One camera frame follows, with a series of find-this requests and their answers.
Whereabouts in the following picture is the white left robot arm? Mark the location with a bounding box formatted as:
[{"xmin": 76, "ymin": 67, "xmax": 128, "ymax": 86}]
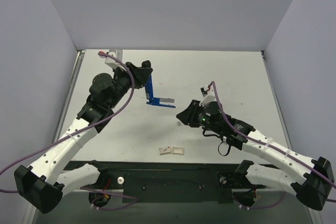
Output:
[{"xmin": 14, "ymin": 60, "xmax": 153, "ymax": 214}]

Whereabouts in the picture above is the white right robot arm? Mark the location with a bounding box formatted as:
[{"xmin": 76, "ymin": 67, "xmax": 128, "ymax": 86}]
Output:
[{"xmin": 176, "ymin": 100, "xmax": 335, "ymax": 211}]

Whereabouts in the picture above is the staple box tray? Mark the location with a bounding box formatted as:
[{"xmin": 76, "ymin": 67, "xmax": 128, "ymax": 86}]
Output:
[{"xmin": 171, "ymin": 146, "xmax": 184, "ymax": 155}]

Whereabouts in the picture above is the staple box lid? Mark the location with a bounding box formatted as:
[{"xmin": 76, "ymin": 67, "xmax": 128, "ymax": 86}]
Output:
[{"xmin": 159, "ymin": 146, "xmax": 172, "ymax": 155}]

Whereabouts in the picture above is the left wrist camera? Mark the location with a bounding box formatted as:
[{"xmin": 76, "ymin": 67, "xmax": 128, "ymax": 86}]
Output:
[{"xmin": 98, "ymin": 49, "xmax": 124, "ymax": 70}]

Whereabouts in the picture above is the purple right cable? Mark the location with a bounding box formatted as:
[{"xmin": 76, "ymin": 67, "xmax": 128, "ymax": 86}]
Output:
[{"xmin": 208, "ymin": 81, "xmax": 336, "ymax": 200}]

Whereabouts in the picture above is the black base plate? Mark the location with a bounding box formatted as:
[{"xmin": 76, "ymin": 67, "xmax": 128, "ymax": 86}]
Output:
[{"xmin": 87, "ymin": 161, "xmax": 268, "ymax": 204}]

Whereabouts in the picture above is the aluminium frame rail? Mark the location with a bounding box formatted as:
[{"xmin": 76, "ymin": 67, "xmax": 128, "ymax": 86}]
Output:
[{"xmin": 21, "ymin": 50, "xmax": 86, "ymax": 224}]

